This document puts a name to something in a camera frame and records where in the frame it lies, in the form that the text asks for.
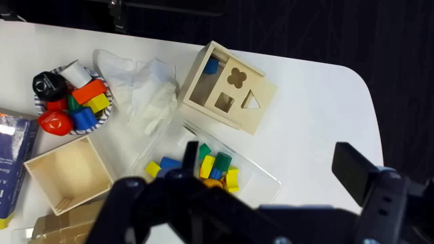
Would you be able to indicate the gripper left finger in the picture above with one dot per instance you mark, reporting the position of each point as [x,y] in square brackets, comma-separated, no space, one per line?
[176,210]

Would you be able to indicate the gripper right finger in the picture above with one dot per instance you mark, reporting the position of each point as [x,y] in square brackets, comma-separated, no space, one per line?
[383,196]

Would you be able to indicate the orange round block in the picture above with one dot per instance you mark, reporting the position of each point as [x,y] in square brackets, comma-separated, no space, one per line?
[213,183]

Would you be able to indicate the yellow wooden block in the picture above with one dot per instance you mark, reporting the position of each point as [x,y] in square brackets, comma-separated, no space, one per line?
[207,166]
[153,169]
[98,102]

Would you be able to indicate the small blue wooden block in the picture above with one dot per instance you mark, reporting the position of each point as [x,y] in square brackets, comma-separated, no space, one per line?
[215,173]

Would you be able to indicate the yellow arch block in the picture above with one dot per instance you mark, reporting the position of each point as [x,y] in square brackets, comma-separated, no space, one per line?
[232,179]

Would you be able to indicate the green wooden block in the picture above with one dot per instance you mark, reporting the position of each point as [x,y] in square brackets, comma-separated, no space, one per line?
[73,103]
[204,151]

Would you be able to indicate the dark green cylinder block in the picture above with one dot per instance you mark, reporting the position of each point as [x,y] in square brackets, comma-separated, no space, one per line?
[222,161]

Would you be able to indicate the clear plastic container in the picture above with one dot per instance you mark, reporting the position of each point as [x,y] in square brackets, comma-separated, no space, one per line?
[261,184]

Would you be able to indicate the open wooden box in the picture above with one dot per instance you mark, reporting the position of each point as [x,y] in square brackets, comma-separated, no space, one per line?
[69,173]

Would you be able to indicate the brown cardboard box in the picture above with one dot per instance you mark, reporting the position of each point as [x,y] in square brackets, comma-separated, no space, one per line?
[61,225]

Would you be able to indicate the blue striped paper bowl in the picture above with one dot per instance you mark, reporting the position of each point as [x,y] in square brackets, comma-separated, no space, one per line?
[103,117]

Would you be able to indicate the crumpled white tissue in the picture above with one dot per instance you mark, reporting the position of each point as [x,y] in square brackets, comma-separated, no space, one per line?
[139,88]

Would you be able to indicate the wooden shape sorter box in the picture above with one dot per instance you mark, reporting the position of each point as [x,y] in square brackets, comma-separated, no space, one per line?
[261,101]

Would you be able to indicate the orange rectangular block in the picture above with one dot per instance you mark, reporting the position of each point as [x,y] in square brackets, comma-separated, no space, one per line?
[90,91]

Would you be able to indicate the small red wooden block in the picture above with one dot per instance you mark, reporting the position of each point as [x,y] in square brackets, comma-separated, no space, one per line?
[57,104]

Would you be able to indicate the dark blue book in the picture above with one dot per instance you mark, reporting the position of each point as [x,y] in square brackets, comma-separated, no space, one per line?
[15,162]

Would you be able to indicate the white cylinder block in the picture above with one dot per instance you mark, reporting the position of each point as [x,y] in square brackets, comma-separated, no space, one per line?
[76,74]

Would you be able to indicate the black clamp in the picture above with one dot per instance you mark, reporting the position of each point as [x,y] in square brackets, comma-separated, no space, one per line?
[118,17]

